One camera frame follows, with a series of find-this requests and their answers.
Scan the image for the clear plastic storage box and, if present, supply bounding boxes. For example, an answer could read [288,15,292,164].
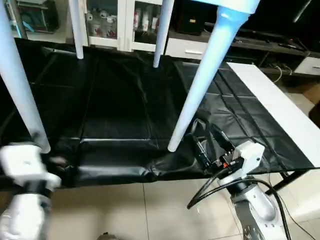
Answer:
[17,0,60,35]

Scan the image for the white glass door cabinet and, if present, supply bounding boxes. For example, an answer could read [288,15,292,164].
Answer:
[82,0,171,54]

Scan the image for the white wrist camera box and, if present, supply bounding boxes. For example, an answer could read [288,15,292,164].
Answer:
[220,141,266,187]
[0,143,62,190]

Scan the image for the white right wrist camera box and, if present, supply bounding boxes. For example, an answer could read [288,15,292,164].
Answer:
[220,141,266,187]

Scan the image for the dark low tv stand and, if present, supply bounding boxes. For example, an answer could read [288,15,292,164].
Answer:
[210,22,320,71]

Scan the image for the white drawer unit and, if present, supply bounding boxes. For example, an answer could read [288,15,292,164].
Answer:
[294,56,320,77]
[165,37,211,61]

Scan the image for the black speaker box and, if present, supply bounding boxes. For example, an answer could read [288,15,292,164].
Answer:
[176,0,211,36]

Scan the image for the black mat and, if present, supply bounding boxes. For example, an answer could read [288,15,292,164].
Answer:
[0,37,320,190]

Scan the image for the white plastic table leg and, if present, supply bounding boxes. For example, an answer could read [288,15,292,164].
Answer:
[69,0,85,60]
[167,9,251,153]
[152,0,175,69]
[0,0,52,154]

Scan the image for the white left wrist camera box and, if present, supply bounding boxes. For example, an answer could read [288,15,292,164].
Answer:
[0,143,62,190]

